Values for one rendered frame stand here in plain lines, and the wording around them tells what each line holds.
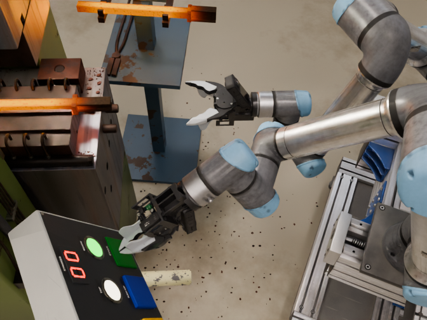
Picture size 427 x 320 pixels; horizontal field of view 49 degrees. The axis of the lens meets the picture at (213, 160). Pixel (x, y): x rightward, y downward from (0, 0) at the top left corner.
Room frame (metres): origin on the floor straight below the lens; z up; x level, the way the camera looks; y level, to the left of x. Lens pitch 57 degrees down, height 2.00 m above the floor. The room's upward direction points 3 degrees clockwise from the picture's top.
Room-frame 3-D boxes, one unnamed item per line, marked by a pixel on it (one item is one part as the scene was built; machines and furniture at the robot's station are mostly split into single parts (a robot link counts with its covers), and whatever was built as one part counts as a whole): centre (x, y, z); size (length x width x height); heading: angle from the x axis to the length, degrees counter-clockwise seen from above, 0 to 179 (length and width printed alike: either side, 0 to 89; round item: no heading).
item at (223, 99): (0.85, -0.05, 0.97); 0.12 x 0.08 x 0.09; 95
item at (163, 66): (1.35, 0.28, 0.71); 0.40 x 0.30 x 0.02; 178
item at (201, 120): (0.78, 0.03, 0.98); 0.09 x 0.03 x 0.06; 131
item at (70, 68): (0.96, 0.47, 0.95); 0.12 x 0.09 x 0.07; 95
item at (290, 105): (0.87, -0.21, 0.98); 0.11 x 0.08 x 0.09; 95
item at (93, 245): (0.36, 0.24, 1.09); 0.05 x 0.03 x 0.04; 5
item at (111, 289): (0.28, 0.18, 1.09); 0.05 x 0.03 x 0.04; 5
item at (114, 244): (0.38, 0.20, 1.00); 0.07 x 0.05 x 0.07; 30
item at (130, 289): (0.30, 0.15, 1.01); 0.07 x 0.05 x 0.07; 30
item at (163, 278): (0.45, 0.27, 0.62); 0.44 x 0.05 x 0.05; 95
